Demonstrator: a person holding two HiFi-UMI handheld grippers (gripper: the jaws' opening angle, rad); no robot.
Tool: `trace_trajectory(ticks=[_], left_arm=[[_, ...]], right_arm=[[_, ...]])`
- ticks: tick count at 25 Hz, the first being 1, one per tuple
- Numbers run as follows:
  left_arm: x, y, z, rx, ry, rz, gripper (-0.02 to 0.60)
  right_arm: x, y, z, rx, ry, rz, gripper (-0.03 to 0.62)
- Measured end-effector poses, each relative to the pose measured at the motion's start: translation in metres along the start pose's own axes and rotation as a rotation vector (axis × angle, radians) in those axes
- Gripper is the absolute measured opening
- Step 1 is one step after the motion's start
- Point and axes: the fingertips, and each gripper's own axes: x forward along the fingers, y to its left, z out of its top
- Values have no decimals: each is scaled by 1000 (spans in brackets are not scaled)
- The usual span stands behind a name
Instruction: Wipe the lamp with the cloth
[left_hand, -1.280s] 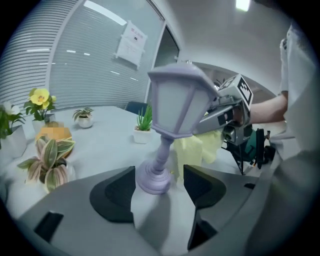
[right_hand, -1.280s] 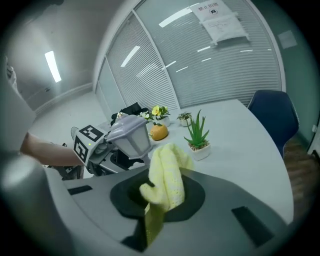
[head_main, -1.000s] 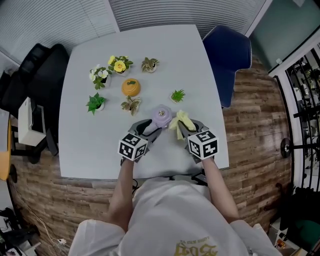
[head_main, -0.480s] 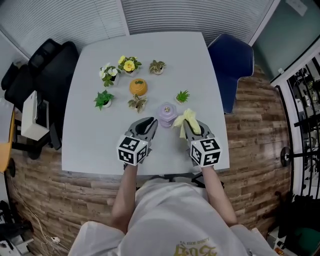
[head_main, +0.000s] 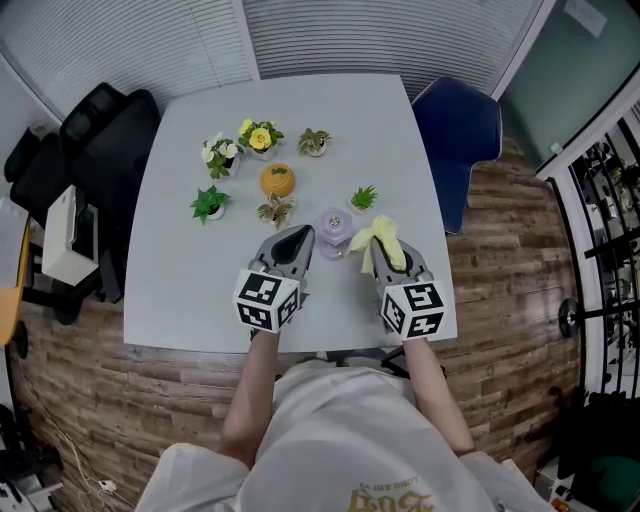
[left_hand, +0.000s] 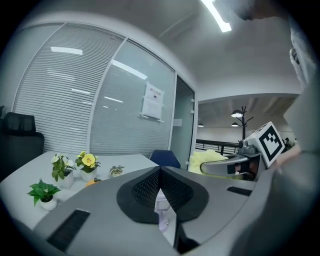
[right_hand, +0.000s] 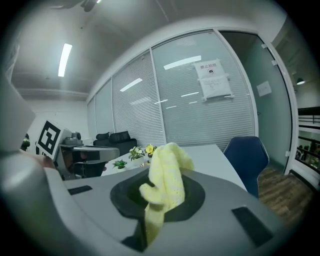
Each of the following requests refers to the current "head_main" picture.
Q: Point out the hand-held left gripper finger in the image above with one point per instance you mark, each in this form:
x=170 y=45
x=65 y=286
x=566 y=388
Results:
x=307 y=260
x=267 y=255

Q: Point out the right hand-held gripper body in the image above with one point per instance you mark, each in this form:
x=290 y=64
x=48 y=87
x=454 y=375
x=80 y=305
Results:
x=415 y=310

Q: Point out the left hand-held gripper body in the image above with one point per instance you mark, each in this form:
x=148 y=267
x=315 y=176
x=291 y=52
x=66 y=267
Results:
x=262 y=300

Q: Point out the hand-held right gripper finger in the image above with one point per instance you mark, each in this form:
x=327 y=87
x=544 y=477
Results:
x=386 y=272
x=421 y=270

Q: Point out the yellow knitted cloth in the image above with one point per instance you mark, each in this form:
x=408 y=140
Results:
x=387 y=230

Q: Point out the person's right forearm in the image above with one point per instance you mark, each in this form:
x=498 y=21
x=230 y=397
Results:
x=435 y=400

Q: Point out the person's left forearm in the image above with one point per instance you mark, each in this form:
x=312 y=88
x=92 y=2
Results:
x=252 y=400

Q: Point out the large-leaved variegated potted plant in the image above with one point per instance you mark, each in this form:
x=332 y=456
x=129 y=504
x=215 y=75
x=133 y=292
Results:
x=275 y=209

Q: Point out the orange pumpkin-shaped jar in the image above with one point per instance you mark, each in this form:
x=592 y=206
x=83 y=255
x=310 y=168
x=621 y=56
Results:
x=277 y=182

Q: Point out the spiky green potted plant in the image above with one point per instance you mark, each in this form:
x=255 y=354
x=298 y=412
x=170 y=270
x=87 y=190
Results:
x=363 y=198

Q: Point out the green leafy potted plant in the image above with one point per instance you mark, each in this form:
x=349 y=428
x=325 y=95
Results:
x=207 y=202

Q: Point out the white flower potted plant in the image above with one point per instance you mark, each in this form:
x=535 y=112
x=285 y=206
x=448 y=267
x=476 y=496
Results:
x=220 y=155

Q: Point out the yellow flower potted plant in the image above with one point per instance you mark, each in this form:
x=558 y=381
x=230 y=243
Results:
x=260 y=137

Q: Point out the small variegated potted plant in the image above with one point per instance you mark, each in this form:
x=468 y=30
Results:
x=314 y=141

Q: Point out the blue chair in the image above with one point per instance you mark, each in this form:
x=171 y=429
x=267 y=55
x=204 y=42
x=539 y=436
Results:
x=455 y=135

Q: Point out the person's white shirt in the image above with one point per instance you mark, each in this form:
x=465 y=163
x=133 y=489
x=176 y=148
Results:
x=340 y=450

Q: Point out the black office chair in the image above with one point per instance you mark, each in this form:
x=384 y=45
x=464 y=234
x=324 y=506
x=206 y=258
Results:
x=35 y=170
x=120 y=140

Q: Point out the black metal railing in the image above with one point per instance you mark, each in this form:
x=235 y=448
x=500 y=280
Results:
x=610 y=250

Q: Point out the white printer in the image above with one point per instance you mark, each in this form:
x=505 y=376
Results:
x=62 y=245

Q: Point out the black bag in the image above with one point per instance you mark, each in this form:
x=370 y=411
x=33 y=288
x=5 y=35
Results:
x=590 y=430

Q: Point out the white window blinds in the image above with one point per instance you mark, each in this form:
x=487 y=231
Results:
x=350 y=40

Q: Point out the frosted glass door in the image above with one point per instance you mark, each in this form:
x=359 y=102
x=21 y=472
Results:
x=565 y=85

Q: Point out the white power plug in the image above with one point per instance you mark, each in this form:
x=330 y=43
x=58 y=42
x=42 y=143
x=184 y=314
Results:
x=106 y=485

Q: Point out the yellow round table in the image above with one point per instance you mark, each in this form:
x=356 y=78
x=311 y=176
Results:
x=12 y=310

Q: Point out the green round bin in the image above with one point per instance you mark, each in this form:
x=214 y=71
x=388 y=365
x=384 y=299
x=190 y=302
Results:
x=615 y=485

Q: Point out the small white door notice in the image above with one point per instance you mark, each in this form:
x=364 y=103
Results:
x=585 y=17

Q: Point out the white shelf unit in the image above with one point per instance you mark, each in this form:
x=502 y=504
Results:
x=25 y=497

